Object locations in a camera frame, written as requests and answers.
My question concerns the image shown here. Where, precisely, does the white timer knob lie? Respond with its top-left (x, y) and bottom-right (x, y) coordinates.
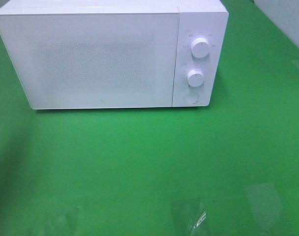
top-left (187, 69), bottom-right (205, 88)

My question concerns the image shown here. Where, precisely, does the upper white power knob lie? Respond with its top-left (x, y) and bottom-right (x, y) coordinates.
top-left (190, 35), bottom-right (211, 59)

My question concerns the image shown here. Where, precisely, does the white microwave door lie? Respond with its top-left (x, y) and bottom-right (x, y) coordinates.
top-left (0, 13), bottom-right (178, 109)

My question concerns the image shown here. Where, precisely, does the white microwave oven body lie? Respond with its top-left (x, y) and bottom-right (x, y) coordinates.
top-left (0, 0), bottom-right (229, 107)

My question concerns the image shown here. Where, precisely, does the round white door button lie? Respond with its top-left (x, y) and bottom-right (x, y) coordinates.
top-left (184, 92), bottom-right (199, 104)

